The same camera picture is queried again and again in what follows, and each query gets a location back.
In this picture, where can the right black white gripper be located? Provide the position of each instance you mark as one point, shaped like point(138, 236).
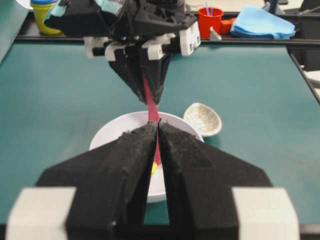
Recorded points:
point(156, 27)

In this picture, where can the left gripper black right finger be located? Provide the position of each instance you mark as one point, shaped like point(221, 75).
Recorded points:
point(213, 195)

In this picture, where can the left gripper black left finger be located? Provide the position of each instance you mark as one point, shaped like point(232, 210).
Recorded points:
point(88, 193)

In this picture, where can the yellow hexagonal prism block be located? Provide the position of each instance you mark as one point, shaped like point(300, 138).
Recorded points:
point(154, 168)

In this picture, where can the pink plastic spoon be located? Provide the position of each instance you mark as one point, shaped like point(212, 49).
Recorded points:
point(153, 115)

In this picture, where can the white round bowl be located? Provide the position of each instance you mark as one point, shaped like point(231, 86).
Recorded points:
point(128, 122)

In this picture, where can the beige speckled spoon rest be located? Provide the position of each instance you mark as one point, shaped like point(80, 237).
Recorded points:
point(203, 119)

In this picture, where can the red plastic cup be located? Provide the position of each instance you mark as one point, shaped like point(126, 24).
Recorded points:
point(205, 21)

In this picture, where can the yellow green stacked cups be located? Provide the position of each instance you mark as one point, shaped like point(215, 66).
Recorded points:
point(40, 11)

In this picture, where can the blue folded cloth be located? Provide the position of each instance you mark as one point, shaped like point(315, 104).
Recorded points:
point(253, 22)

